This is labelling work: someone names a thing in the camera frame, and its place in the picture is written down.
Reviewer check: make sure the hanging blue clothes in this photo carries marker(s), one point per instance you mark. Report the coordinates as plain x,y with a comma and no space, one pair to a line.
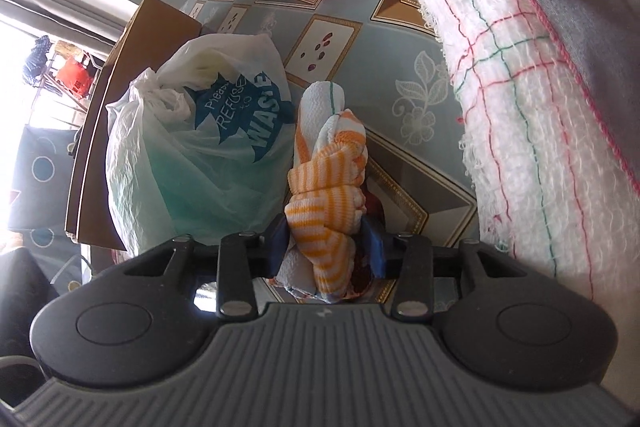
40,57

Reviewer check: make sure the metal rack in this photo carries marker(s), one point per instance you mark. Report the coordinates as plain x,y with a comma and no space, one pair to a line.
55,102

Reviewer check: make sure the white woven blanket coloured threads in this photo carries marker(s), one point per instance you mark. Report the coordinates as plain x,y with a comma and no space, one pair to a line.
525,107

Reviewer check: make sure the red plastic crate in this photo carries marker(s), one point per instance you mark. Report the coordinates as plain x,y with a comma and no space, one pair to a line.
75,74

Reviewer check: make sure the grey patterned bed sheet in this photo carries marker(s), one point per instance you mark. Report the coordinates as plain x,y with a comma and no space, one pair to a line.
350,57

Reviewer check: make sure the orange striped white cloth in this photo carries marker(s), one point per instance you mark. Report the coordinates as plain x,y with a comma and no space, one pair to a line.
320,202

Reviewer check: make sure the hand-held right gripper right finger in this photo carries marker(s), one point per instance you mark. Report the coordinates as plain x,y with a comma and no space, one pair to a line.
375,253

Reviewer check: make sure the grey fabric box with circles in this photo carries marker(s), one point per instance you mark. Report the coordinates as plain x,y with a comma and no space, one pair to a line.
40,187

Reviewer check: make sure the brown cardboard box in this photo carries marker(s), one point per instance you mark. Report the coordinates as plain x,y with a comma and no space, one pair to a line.
150,27

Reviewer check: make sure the white plastic bag teal print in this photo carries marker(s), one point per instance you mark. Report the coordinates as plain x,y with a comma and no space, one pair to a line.
200,147

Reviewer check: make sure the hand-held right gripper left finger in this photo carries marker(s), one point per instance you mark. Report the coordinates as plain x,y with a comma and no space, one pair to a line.
277,249

